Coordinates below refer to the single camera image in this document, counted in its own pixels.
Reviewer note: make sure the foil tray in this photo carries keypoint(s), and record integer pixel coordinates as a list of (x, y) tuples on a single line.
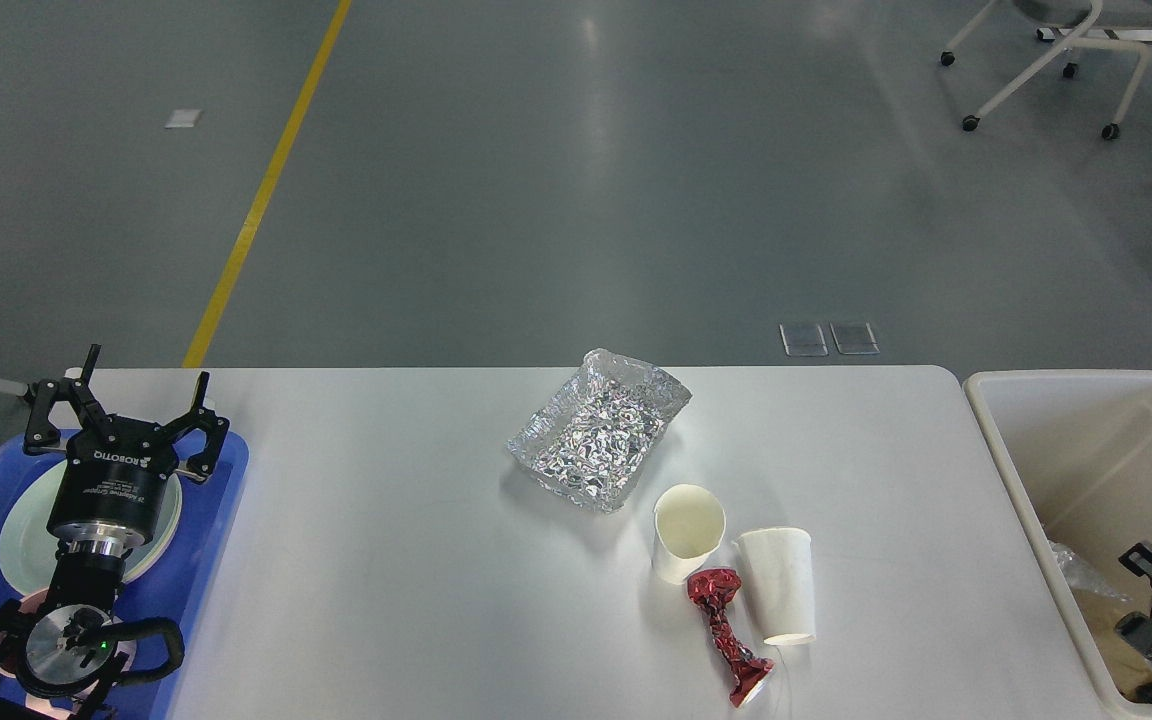
[(587, 444)]

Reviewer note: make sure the beige plastic bin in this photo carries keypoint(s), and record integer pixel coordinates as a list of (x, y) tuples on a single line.
[(1074, 448)]

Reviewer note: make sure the brown paper bag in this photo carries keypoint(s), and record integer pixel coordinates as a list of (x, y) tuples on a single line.
[(1127, 668)]

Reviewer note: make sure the mint green plate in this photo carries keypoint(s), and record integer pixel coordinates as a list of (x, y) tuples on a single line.
[(28, 551)]

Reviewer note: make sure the blue plastic tray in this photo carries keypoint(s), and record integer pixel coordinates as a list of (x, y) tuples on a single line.
[(177, 585)]

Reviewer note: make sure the white paper cup upright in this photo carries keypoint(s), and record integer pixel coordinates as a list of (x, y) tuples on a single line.
[(689, 525)]

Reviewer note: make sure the white paper cup inverted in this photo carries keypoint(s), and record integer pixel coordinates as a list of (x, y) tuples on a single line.
[(778, 574)]

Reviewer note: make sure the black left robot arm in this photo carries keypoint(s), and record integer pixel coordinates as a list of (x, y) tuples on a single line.
[(68, 640)]

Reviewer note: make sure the white rolling chair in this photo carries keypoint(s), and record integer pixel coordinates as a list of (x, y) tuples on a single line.
[(1066, 29)]

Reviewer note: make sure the foil sheet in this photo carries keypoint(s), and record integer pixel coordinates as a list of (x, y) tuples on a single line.
[(1082, 576)]

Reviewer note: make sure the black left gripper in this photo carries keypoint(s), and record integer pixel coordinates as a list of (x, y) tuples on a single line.
[(114, 490)]

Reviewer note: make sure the red foil wrapper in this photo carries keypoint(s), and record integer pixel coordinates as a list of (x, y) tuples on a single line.
[(713, 591)]

